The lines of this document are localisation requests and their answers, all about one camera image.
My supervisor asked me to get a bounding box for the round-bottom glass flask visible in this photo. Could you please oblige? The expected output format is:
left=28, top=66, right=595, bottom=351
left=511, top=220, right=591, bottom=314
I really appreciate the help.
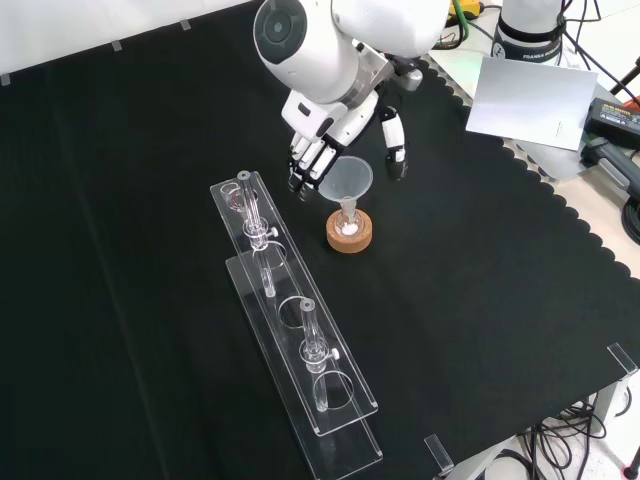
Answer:
left=335, top=197, right=362, bottom=239

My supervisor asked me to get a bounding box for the black and red tripod leg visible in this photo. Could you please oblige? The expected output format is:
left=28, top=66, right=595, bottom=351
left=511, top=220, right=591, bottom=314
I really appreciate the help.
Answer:
left=608, top=53, right=640, bottom=104

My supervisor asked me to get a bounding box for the clear acrylic funnel stand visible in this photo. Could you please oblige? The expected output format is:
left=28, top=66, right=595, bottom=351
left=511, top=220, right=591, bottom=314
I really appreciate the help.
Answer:
left=209, top=170, right=385, bottom=480

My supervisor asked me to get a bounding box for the green cable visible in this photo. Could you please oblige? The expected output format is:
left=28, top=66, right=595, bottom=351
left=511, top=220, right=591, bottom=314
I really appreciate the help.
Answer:
left=439, top=0, right=474, bottom=50

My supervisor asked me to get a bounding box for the black cable bundle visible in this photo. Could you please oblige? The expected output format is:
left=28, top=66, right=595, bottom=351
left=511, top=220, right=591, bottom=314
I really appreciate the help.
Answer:
left=513, top=394, right=640, bottom=480

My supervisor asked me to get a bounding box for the cork ring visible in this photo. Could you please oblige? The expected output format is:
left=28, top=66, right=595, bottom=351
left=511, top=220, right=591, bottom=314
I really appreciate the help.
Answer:
left=326, top=209, right=375, bottom=254

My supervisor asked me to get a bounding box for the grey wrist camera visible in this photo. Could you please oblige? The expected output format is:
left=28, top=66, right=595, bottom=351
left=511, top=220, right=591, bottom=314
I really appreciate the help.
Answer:
left=385, top=53, right=425, bottom=93

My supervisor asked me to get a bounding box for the clear plastic funnel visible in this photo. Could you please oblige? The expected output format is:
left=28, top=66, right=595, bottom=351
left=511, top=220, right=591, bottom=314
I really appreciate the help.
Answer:
left=316, top=156, right=375, bottom=217

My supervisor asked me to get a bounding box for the grey metal base plate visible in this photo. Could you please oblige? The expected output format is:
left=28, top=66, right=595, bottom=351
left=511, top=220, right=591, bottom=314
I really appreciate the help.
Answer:
left=424, top=19, right=604, bottom=183

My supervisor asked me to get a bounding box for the black scalloped bench cloth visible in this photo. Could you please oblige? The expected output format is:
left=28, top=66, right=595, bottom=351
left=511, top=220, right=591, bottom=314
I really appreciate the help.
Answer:
left=0, top=2, right=640, bottom=480

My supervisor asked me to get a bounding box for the clear plastic cloth clamp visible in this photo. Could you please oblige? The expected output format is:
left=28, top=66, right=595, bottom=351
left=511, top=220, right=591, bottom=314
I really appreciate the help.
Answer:
left=606, top=342, right=640, bottom=377
left=423, top=433, right=455, bottom=475

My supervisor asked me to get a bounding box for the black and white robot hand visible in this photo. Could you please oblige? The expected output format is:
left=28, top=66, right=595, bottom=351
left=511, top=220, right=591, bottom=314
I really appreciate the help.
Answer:
left=280, top=91, right=410, bottom=203

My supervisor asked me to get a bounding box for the yellow stop button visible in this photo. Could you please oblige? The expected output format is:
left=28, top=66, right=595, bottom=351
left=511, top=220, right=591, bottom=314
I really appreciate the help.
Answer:
left=446, top=0, right=486, bottom=22

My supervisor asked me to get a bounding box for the black power adapter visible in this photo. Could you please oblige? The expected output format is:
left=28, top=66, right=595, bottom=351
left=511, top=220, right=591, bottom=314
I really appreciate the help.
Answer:
left=583, top=96, right=640, bottom=151

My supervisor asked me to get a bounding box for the black plug with cable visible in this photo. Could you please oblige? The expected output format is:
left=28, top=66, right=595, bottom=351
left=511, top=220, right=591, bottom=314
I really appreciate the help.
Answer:
left=581, top=136, right=640, bottom=202

